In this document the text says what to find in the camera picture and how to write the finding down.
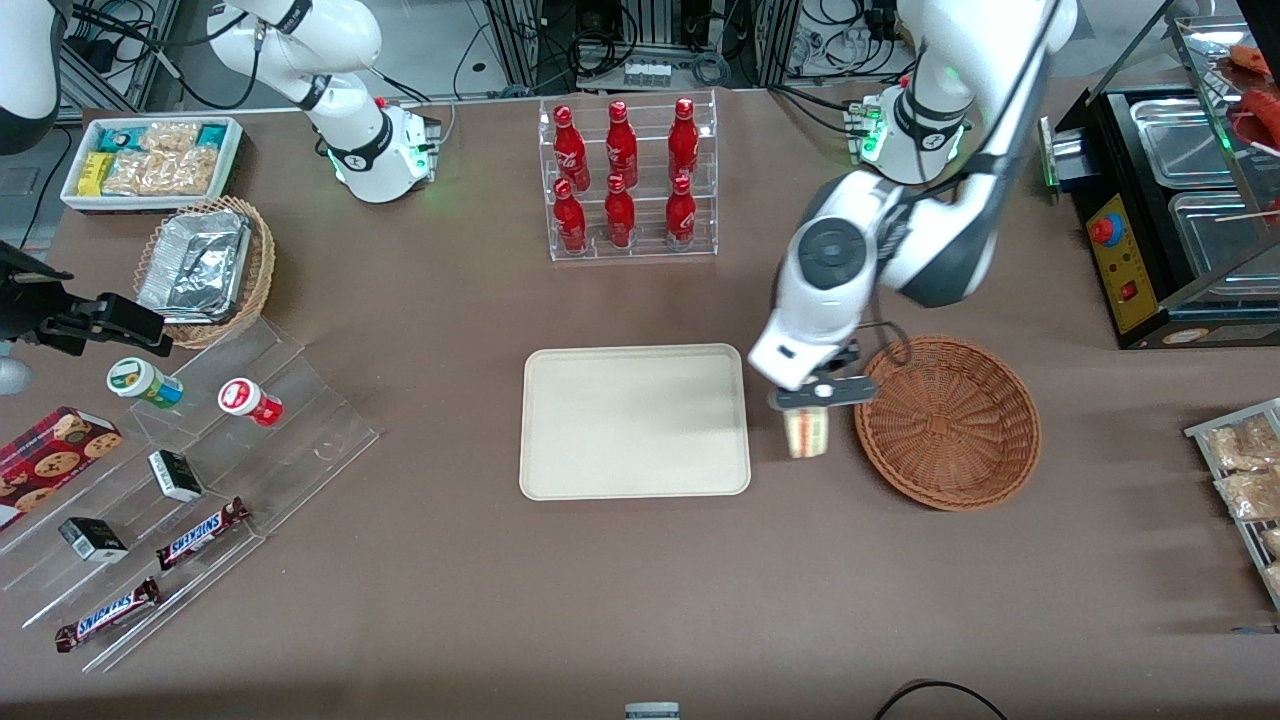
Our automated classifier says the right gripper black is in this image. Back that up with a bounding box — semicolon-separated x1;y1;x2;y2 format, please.
0;243;173;358

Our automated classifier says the triangle sandwich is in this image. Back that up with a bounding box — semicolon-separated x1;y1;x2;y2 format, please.
783;403;832;460

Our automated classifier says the aluminium foil tray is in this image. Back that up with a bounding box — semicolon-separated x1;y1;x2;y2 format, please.
137;209;252;324

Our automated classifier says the brown round wicker basket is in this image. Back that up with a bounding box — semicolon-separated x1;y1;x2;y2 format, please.
853;335;1043;513

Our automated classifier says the light tan wicker basket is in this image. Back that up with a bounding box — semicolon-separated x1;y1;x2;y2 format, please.
134;196;277;350

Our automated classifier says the beige plastic tray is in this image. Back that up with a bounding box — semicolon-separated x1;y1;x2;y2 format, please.
519;344;753;501

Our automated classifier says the green-lidded white cup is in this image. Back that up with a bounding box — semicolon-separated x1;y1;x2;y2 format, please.
106;356;185;410

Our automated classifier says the red cookie box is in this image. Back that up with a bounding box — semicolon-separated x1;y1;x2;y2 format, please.
0;405;124;532

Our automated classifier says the red-lidded white cup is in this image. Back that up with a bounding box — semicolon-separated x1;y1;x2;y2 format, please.
217;377;284;429

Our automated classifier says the clear bag of granola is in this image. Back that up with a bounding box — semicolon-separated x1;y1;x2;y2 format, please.
104;148;218;197
140;121;202;153

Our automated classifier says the small black white box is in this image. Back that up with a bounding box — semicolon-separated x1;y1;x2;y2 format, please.
57;516;130;564
147;449;205;504

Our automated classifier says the white plastic bin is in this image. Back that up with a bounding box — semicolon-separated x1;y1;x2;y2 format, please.
60;115;247;216

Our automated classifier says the clear acrylic bottle rack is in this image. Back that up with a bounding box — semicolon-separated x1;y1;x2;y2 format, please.
538;89;720;264

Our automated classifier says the red cola bottle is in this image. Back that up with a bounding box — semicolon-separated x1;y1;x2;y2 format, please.
605;100;640;189
667;97;701;183
664;175;699;251
603;173;638;250
552;178;589;255
552;104;591;193

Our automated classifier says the clear acrylic stepped stand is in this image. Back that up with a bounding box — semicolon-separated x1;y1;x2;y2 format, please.
0;317;382;674

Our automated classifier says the Snickers chocolate bar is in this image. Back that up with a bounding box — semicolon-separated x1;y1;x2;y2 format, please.
54;577;162;654
154;496;252;572

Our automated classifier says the black food warmer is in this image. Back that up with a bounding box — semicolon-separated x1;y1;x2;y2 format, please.
1040;15;1280;351

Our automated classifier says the steel warmer pan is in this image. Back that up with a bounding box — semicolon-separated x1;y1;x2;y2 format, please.
1130;97;1238;190
1167;190;1280;301

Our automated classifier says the black cable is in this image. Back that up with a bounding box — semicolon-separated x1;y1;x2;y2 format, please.
873;679;1008;720

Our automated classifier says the white wire rack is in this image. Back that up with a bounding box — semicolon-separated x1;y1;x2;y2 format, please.
1185;398;1280;611

